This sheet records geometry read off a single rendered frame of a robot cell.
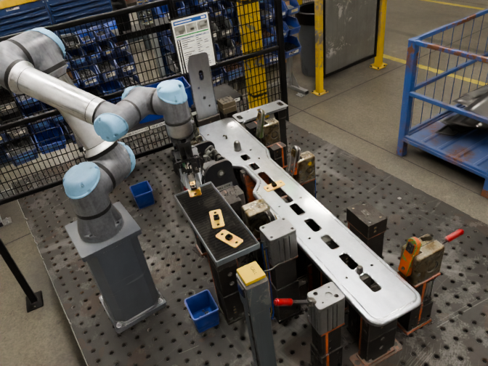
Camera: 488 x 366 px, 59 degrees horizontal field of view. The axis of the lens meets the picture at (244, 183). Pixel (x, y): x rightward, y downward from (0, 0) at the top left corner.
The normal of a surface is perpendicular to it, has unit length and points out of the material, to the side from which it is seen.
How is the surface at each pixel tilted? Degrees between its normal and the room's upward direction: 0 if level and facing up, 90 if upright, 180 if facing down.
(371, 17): 90
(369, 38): 92
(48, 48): 69
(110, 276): 90
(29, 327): 0
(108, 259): 90
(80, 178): 7
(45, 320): 0
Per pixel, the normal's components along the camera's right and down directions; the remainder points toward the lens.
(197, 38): 0.44, 0.48
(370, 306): -0.11, -0.80
